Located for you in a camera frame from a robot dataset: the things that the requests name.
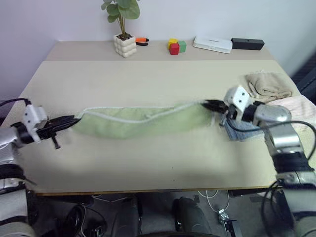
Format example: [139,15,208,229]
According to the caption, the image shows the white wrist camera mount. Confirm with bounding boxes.
[223,85,255,117]
[24,104,49,143]

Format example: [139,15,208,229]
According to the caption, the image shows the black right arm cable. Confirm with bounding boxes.
[228,110,316,160]

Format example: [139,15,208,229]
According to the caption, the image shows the dark rounded shape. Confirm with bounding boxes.
[172,197,216,237]

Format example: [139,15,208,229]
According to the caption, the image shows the flat white box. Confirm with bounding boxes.
[193,36,234,54]

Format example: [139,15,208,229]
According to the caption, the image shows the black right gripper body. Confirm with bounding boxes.
[219,103,242,122]

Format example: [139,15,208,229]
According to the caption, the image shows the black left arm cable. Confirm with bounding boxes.
[0,98,31,108]

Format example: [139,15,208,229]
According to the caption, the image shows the small metal clamp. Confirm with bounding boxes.
[218,209,237,234]

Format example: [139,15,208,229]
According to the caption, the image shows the beige folded towel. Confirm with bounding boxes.
[244,71,294,100]

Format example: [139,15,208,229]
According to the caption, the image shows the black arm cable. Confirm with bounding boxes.
[0,98,31,108]
[228,110,316,160]

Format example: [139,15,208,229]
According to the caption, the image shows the green leafy plant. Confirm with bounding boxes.
[101,0,141,38]

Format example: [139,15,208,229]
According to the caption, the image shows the light green towel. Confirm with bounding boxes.
[72,99,218,140]

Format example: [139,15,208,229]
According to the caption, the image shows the white bubble plant pot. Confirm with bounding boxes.
[113,33,137,59]

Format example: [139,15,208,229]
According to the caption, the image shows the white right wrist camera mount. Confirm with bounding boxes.
[223,85,255,117]

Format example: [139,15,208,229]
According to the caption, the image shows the long black box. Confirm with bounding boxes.
[231,38,266,51]

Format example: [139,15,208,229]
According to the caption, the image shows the blue folded towel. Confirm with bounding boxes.
[219,115,264,143]

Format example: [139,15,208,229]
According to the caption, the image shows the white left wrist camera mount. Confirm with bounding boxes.
[24,104,49,143]

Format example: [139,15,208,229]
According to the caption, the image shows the thin white cable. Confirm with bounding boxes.
[197,189,232,213]

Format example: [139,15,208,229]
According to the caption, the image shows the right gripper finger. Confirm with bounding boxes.
[204,99,227,107]
[200,102,226,114]

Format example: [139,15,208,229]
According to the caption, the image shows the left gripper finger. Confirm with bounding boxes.
[48,115,80,125]
[54,118,81,131]

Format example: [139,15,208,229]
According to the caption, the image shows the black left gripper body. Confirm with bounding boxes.
[37,121,62,150]

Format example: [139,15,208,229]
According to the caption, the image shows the pink towel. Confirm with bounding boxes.
[268,94,316,173]

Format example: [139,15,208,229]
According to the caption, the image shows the orange handled pliers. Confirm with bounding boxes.
[135,37,150,47]

